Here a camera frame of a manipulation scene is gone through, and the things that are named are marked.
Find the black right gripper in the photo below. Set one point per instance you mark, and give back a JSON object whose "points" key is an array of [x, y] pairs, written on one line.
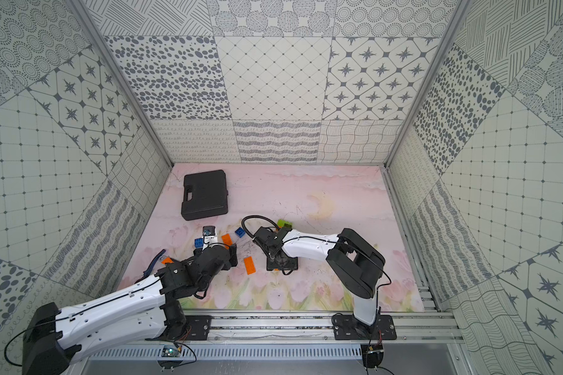
{"points": [[270, 265]]}

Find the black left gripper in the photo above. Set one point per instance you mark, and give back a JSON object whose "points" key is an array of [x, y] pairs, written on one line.
{"points": [[231, 255]]}

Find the orange lego plate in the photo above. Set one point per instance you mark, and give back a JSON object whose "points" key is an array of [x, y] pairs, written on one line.
{"points": [[249, 265]]}

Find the green long lego brick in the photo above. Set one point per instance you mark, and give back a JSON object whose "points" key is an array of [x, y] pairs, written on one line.
{"points": [[284, 223]]}

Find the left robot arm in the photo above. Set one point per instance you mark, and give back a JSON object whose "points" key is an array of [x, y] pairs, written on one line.
{"points": [[149, 310]]}

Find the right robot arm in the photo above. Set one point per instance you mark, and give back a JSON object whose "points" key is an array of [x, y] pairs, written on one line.
{"points": [[356, 263]]}

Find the small orange lego brick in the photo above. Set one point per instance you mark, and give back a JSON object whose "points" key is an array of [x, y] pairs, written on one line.
{"points": [[226, 239]]}

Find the black plastic case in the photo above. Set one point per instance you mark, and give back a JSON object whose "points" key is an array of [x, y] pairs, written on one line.
{"points": [[205, 195]]}

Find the green circuit board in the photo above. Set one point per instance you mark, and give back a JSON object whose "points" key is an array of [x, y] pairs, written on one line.
{"points": [[170, 351]]}

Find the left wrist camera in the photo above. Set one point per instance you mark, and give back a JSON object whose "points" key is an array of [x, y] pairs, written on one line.
{"points": [[209, 235]]}

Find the aluminium front rail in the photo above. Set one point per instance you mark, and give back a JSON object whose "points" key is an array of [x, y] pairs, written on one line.
{"points": [[312, 327]]}

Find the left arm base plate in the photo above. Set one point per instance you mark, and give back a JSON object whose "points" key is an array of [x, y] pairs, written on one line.
{"points": [[193, 328]]}

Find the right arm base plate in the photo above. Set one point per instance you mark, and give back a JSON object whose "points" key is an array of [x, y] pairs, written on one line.
{"points": [[347, 327]]}

